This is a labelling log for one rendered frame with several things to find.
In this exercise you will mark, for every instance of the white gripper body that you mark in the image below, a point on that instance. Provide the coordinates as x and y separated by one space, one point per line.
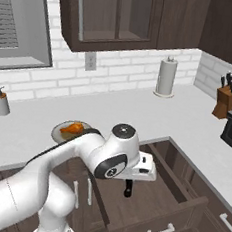
142 175

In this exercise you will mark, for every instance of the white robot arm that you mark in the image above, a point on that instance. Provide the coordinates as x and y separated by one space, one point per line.
49 168

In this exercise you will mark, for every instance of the open dark wood drawer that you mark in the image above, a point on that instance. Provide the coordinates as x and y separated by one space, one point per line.
153 198

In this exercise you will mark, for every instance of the grey round plate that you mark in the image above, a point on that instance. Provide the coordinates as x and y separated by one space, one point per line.
57 134

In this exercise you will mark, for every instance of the wooden knife block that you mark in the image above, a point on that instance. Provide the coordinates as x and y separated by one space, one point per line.
225 101

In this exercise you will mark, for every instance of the dark wood base cupboard door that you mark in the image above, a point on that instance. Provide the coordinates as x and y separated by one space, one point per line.
78 215

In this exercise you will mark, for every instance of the orange chicken drumstick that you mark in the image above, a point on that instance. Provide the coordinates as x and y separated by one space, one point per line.
74 128

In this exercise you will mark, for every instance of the white paper towel roll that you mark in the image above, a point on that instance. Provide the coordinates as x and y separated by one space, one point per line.
166 76

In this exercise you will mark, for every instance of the white soap dispenser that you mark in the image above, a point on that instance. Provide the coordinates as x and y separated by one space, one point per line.
2 103

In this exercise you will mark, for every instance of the window with blinds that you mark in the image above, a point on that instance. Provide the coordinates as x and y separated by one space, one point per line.
20 21

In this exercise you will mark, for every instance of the white wall outlet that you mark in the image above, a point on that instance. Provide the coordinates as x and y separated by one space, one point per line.
90 61

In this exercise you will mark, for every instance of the dark wood wall cupboard door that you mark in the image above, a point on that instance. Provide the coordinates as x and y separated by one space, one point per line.
180 20

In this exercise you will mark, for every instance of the glass-front wall cupboard door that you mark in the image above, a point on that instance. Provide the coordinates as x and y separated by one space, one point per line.
114 14

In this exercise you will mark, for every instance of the dark wood corner wall cupboard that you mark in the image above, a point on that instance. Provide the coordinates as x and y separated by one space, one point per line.
230 28

